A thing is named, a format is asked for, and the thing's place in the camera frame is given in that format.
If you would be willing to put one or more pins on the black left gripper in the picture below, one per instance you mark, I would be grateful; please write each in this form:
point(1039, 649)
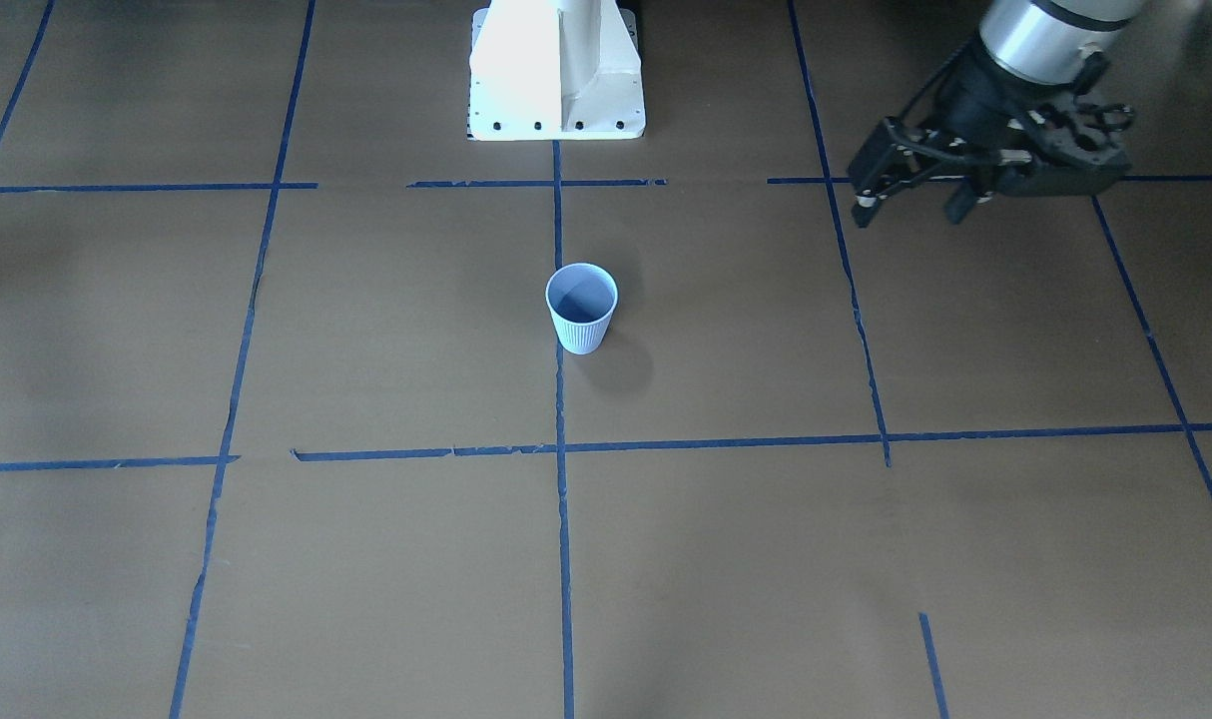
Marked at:
point(971, 103)

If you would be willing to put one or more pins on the blue ribbed plastic cup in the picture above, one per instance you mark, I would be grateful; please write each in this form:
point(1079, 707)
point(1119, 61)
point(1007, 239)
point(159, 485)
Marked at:
point(581, 298)

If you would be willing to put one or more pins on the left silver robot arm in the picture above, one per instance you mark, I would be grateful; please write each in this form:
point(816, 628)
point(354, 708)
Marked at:
point(1040, 41)

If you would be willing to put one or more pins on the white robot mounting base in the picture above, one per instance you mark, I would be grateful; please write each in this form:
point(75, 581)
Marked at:
point(556, 71)

